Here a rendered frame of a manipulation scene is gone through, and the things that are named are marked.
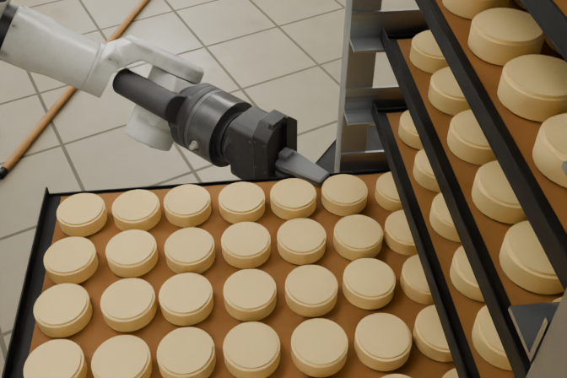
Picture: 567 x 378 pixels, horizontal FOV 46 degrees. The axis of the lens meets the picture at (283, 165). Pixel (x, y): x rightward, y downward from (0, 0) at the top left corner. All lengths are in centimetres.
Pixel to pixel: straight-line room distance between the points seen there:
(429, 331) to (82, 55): 52
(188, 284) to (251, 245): 8
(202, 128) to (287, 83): 148
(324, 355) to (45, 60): 49
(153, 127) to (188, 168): 108
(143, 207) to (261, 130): 16
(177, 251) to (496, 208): 32
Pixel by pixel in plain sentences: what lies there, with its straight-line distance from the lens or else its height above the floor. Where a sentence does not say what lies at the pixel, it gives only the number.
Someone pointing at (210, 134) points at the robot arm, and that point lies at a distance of 79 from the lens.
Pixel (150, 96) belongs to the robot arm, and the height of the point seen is 82.
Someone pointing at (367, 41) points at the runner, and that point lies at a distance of 67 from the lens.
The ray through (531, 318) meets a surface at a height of 104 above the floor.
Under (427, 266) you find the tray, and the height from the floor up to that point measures 87.
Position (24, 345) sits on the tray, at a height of 77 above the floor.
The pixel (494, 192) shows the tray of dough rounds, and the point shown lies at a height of 97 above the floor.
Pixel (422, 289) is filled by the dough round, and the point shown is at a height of 79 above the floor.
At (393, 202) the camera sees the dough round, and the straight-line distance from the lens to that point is 72.
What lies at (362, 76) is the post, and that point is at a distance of 71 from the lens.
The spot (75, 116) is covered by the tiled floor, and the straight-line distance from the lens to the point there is 222.
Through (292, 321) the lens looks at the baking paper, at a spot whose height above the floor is 77.
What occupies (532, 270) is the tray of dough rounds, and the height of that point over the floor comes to 97.
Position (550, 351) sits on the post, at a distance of 30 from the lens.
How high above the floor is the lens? 130
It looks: 42 degrees down
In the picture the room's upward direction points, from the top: straight up
